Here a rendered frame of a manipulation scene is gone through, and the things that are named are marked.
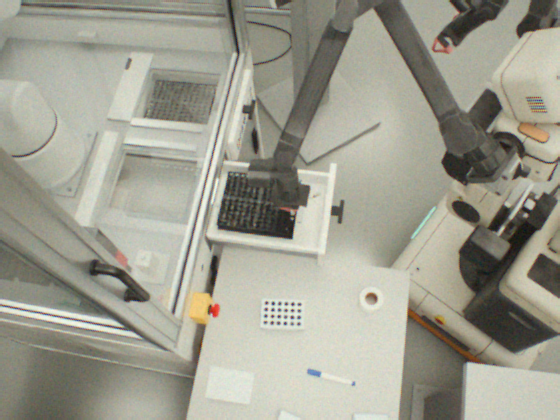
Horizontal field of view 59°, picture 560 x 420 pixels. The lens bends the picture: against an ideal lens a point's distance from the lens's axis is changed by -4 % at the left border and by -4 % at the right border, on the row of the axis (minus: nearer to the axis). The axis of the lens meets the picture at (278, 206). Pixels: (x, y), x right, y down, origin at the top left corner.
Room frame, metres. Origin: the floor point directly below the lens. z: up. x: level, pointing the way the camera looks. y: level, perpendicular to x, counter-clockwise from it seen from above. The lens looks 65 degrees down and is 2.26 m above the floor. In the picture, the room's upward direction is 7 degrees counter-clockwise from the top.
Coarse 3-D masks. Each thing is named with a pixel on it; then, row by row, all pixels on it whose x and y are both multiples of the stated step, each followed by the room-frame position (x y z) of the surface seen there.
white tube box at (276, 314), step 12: (264, 300) 0.38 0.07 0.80; (276, 300) 0.38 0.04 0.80; (288, 300) 0.38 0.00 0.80; (300, 300) 0.37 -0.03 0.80; (264, 312) 0.35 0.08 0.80; (276, 312) 0.35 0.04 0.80; (288, 312) 0.34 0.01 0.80; (300, 312) 0.34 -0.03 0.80; (264, 324) 0.32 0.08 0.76; (276, 324) 0.31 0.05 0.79; (288, 324) 0.31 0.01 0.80; (300, 324) 0.31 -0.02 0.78
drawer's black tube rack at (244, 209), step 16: (240, 176) 0.74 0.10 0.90; (224, 192) 0.70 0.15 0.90; (240, 192) 0.71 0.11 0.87; (256, 192) 0.68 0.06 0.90; (224, 208) 0.66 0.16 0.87; (240, 208) 0.64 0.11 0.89; (256, 208) 0.63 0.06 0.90; (272, 208) 0.63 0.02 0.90; (224, 224) 0.60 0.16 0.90; (240, 224) 0.59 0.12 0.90; (256, 224) 0.58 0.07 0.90; (272, 224) 0.59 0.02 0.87
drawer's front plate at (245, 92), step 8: (248, 72) 1.11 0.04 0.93; (248, 80) 1.08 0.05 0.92; (248, 88) 1.07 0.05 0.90; (240, 96) 1.02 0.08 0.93; (248, 96) 1.06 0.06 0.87; (240, 104) 0.99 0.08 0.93; (248, 104) 1.04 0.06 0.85; (240, 112) 0.96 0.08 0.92; (240, 120) 0.94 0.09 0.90; (232, 128) 0.90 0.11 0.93; (240, 128) 0.93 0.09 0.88; (232, 136) 0.87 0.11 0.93; (232, 144) 0.85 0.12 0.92; (240, 144) 0.90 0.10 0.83; (232, 152) 0.85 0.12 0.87
